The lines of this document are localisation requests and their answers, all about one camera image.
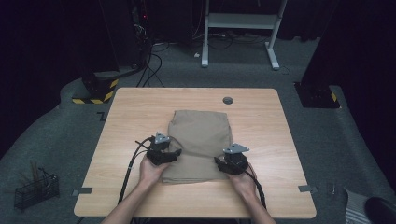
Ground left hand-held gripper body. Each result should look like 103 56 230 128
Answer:
146 131 172 166

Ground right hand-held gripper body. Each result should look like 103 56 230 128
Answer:
219 142 251 175

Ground beige shorts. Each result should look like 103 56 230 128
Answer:
161 108 234 185

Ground person's right hand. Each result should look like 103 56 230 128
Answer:
226 165 259 198

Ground person's left hand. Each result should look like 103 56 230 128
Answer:
138 154 171 189

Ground grey tape strip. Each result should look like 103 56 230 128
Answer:
71 187 94 197
297 184 318 193

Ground black yellow striped stand base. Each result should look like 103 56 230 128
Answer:
71 70 120 105

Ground black flat stand base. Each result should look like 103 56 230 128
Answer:
293 80 341 109

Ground dark equipment rack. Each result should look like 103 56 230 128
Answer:
130 0 154 67

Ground black curtain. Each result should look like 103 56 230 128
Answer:
0 0 120 164
300 0 396 188

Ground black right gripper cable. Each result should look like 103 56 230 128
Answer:
239 164 268 210

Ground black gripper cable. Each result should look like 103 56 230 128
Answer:
117 136 155 205
239 164 268 210

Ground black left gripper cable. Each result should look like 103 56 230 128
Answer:
117 136 155 205

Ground black floor cables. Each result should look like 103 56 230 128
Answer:
135 40 171 89

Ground black wire basket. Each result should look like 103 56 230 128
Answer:
13 167 61 213

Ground white metal stand frame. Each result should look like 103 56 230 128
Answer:
200 0 290 71

